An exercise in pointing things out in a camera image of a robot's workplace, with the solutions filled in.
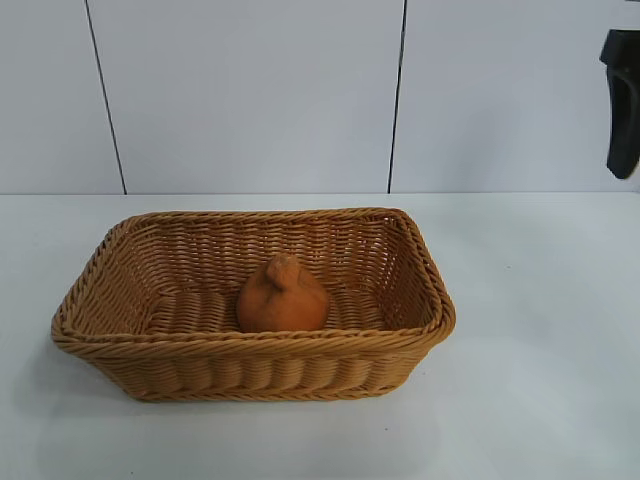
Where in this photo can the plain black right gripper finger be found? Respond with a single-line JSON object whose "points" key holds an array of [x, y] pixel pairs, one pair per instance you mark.
{"points": [[625, 125]]}

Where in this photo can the tan woven wicker basket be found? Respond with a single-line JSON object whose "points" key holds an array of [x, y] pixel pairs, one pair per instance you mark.
{"points": [[240, 370]]}

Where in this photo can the orange round bread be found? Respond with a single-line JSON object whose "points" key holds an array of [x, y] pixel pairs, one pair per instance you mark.
{"points": [[280, 305]]}

